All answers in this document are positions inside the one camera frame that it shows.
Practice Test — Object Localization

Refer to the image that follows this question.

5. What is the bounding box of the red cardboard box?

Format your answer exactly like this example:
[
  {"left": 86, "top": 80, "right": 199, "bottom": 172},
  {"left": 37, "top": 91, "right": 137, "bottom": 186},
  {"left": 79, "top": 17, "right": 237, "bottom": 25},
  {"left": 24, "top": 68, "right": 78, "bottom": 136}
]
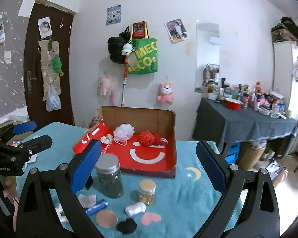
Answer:
[{"left": 73, "top": 106, "right": 177, "bottom": 178}]

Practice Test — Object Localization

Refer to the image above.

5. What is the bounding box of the round beige powder puff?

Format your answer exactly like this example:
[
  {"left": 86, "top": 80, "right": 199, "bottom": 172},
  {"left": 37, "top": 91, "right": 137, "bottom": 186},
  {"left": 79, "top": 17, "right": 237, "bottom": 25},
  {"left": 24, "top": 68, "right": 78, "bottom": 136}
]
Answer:
[{"left": 96, "top": 209, "right": 118, "bottom": 228}]

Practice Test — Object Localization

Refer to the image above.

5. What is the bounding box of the white plastic bag on door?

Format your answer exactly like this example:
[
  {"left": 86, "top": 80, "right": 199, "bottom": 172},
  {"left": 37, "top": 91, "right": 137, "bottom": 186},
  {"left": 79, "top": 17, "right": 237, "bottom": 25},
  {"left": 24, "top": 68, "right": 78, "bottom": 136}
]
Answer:
[{"left": 46, "top": 84, "right": 61, "bottom": 112}]

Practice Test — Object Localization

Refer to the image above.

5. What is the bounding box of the blue wall notice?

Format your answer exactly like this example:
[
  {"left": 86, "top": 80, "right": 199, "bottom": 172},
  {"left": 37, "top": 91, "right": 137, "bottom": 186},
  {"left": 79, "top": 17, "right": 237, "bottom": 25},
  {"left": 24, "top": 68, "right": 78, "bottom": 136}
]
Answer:
[{"left": 106, "top": 5, "right": 122, "bottom": 26}]

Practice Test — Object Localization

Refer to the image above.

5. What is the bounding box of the mop handle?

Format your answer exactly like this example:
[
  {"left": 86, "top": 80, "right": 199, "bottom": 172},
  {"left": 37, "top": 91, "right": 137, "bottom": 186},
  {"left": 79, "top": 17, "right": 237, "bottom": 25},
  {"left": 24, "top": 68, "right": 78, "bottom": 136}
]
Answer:
[{"left": 121, "top": 57, "right": 128, "bottom": 107}]

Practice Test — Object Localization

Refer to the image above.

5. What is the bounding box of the green plush dinosaur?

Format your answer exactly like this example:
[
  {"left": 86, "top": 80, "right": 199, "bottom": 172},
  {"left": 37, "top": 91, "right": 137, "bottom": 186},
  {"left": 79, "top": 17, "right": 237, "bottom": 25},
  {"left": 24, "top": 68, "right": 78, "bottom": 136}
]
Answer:
[{"left": 51, "top": 55, "right": 64, "bottom": 76}]

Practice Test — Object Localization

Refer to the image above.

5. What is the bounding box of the grey tablecloth side table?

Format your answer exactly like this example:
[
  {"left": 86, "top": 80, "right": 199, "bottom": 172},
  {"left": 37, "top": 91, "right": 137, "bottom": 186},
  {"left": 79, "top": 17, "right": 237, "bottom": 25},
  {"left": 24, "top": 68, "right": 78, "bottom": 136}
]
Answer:
[{"left": 192, "top": 98, "right": 297, "bottom": 151}]

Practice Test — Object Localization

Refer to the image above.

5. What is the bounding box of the pink plush fox on wall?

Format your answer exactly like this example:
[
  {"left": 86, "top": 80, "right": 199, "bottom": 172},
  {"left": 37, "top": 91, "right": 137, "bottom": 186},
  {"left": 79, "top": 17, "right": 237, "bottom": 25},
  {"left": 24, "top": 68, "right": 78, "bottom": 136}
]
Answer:
[{"left": 157, "top": 82, "right": 174, "bottom": 105}]

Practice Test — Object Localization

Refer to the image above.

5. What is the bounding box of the green tote bag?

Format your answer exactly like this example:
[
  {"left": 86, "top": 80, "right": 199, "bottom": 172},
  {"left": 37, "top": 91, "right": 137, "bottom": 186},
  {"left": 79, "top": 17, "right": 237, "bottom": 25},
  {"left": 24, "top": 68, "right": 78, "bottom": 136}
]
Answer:
[{"left": 125, "top": 21, "right": 158, "bottom": 75}]

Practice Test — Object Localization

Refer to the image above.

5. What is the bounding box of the photo poster on wall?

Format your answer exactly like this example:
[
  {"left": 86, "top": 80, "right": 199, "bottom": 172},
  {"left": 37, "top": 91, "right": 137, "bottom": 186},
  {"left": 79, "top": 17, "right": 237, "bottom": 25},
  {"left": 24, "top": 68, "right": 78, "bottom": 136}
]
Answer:
[{"left": 164, "top": 18, "right": 188, "bottom": 44}]

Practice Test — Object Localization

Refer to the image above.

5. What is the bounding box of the black fluffy scrunchie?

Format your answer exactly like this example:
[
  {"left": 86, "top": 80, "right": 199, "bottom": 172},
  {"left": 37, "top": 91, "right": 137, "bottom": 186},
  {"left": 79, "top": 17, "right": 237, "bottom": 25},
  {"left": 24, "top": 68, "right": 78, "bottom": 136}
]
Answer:
[{"left": 117, "top": 218, "right": 137, "bottom": 235}]

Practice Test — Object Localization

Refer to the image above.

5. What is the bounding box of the pink plush rabbit on wall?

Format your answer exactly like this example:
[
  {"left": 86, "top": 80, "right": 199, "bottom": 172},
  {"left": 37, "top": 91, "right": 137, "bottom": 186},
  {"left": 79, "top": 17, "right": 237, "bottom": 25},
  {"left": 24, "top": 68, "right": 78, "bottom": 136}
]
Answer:
[{"left": 98, "top": 75, "right": 112, "bottom": 96}]

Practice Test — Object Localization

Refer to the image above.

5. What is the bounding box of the beige hanging door organizer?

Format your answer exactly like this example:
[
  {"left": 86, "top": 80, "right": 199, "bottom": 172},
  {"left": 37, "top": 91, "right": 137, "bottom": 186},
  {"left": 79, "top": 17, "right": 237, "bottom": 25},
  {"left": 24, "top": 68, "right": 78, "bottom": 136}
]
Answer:
[{"left": 38, "top": 40, "right": 61, "bottom": 101}]

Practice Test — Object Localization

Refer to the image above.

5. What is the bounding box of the crumpled white tissue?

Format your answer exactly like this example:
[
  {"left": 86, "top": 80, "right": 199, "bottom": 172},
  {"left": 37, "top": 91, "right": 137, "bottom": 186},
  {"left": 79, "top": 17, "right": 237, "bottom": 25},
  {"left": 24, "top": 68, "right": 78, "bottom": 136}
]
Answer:
[{"left": 78, "top": 194, "right": 97, "bottom": 208}]

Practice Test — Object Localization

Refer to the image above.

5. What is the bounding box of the white rolled sock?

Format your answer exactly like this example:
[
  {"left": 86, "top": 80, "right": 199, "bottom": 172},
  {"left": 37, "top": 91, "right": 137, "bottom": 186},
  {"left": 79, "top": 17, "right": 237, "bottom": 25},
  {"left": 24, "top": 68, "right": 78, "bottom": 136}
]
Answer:
[{"left": 125, "top": 202, "right": 147, "bottom": 217}]

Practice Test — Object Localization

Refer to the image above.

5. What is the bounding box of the brown wooden door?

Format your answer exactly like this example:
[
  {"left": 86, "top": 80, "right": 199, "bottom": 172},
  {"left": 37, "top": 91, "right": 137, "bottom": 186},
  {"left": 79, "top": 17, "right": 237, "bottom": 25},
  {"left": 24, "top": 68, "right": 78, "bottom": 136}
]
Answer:
[{"left": 23, "top": 3, "right": 74, "bottom": 129}]

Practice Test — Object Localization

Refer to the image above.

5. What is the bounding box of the large jar of tea leaves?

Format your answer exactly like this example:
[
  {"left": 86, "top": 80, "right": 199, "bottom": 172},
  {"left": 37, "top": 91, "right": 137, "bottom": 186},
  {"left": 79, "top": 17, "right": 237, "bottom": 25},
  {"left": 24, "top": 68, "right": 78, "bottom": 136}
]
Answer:
[{"left": 95, "top": 153, "right": 124, "bottom": 198}]

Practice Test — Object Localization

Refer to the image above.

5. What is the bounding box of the black bag on wall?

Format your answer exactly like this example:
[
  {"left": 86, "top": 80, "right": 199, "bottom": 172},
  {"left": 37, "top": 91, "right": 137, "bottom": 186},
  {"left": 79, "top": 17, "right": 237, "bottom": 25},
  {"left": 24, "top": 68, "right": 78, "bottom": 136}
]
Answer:
[{"left": 107, "top": 26, "right": 130, "bottom": 64}]

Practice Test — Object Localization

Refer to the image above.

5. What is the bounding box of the person's left hand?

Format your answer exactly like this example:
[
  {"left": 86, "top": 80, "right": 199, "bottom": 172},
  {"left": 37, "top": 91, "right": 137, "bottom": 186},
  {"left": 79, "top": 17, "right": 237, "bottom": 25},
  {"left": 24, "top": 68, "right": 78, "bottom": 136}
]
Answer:
[{"left": 4, "top": 176, "right": 17, "bottom": 202}]

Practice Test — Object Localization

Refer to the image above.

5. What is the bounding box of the small jar of gold beads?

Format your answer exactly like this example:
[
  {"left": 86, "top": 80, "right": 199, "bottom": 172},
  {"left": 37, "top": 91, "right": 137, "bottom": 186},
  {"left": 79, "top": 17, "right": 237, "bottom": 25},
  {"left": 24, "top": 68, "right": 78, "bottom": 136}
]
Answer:
[{"left": 138, "top": 179, "right": 157, "bottom": 206}]

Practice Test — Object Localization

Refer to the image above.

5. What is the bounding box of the white mesh bath pouf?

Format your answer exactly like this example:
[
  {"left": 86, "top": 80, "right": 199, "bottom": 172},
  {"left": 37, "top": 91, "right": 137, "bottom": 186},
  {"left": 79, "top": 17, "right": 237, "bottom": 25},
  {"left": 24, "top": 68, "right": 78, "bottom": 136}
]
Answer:
[{"left": 113, "top": 124, "right": 134, "bottom": 146}]

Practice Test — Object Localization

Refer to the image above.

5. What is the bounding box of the wall mirror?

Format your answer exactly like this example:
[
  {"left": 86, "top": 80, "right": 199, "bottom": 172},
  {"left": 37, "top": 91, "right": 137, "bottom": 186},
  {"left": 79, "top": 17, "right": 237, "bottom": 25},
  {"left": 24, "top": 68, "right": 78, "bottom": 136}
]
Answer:
[{"left": 195, "top": 20, "right": 221, "bottom": 93}]

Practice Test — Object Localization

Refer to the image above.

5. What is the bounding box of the red bowl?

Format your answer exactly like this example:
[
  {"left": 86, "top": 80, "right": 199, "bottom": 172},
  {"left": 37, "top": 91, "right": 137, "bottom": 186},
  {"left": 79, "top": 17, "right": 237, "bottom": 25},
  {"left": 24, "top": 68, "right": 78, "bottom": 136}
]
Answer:
[{"left": 225, "top": 98, "right": 242, "bottom": 111}]

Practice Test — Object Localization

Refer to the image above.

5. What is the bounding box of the white plush bear keychain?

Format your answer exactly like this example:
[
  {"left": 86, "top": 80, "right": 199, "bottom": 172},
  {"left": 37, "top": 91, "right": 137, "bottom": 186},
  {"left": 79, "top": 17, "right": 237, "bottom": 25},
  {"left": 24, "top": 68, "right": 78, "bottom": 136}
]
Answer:
[{"left": 122, "top": 43, "right": 134, "bottom": 57}]

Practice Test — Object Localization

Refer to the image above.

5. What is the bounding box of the blue white tissue pack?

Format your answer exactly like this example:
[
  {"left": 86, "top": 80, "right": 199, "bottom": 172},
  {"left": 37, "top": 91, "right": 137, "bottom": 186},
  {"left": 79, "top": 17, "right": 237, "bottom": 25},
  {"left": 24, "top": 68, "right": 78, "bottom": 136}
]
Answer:
[{"left": 85, "top": 199, "right": 109, "bottom": 216}]

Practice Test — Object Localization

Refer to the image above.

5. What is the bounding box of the woven basket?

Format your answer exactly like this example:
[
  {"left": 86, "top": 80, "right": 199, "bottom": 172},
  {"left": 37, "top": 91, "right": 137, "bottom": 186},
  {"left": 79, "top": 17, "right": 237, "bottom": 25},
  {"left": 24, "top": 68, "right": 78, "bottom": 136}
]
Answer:
[{"left": 237, "top": 142, "right": 266, "bottom": 170}]

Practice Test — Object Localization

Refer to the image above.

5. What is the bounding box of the white refrigerator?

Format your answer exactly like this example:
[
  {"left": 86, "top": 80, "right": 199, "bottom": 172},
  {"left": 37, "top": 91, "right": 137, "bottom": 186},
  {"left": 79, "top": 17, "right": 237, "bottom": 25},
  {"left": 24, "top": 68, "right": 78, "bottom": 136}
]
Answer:
[{"left": 273, "top": 41, "right": 298, "bottom": 155}]

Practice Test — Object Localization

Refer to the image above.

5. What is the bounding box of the red knitted item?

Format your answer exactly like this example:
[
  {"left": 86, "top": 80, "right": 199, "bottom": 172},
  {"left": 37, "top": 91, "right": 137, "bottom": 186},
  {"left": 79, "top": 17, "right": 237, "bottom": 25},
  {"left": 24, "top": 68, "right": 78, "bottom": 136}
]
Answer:
[{"left": 153, "top": 133, "right": 168, "bottom": 146}]

